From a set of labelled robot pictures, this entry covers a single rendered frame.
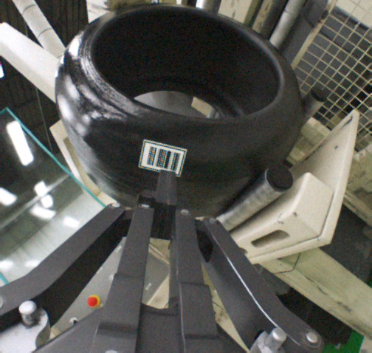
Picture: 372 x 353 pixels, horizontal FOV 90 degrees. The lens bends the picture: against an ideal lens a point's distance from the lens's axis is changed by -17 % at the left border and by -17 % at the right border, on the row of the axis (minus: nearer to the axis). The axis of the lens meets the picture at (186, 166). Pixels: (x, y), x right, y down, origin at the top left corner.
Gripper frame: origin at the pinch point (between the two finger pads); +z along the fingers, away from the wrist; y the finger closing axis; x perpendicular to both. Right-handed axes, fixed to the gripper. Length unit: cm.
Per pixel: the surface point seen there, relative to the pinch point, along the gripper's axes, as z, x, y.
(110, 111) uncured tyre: 15.5, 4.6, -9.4
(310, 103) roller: 30.1, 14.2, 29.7
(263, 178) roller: 13.0, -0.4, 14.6
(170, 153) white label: 12.8, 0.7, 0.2
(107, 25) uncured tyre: 33.3, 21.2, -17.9
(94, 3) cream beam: 72, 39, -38
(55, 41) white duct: 128, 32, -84
